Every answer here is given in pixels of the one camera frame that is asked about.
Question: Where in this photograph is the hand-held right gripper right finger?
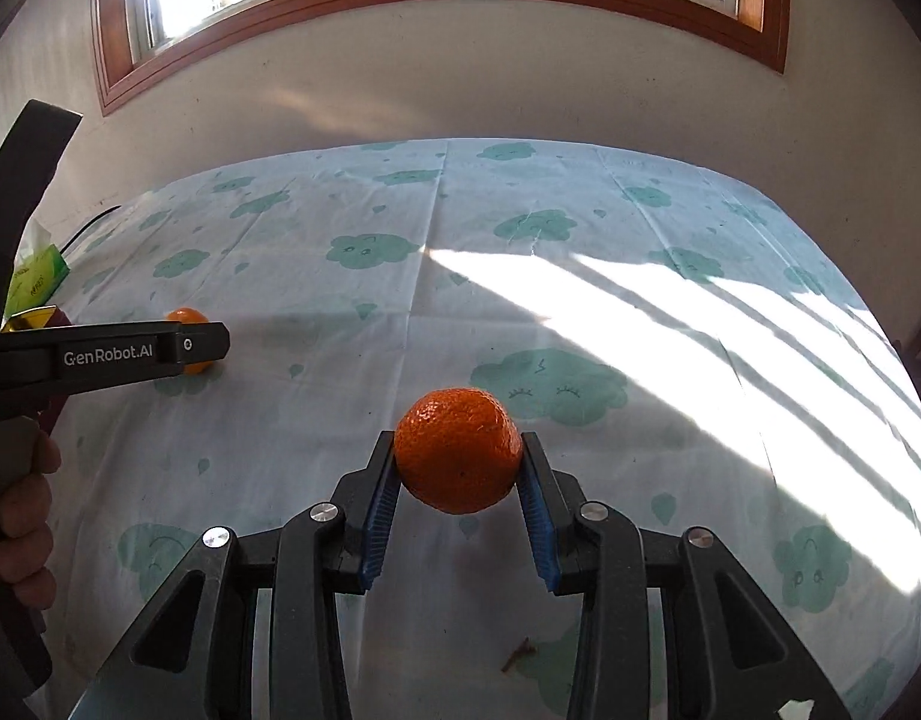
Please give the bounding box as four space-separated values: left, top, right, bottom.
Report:
515 432 855 720

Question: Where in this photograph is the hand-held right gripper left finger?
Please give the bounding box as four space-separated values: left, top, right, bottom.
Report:
66 430 399 720

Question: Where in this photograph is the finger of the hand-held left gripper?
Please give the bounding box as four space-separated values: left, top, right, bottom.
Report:
176 321 232 377

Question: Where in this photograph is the orange mandarin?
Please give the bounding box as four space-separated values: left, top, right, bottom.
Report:
394 387 524 515
164 307 216 377

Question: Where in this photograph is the gold metal tray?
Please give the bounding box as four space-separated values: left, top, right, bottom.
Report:
1 305 66 334

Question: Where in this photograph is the person's left hand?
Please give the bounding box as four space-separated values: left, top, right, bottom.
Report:
0 433 62 610

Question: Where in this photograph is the green tissue pack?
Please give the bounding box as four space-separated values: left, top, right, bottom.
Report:
2 219 72 320

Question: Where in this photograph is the cloud print tablecloth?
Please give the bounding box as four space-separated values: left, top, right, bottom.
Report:
25 138 921 720

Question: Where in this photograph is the wooden framed window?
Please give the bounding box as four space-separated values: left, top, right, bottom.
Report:
89 0 793 117

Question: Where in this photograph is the black cable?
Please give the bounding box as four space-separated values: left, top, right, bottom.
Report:
59 204 124 250

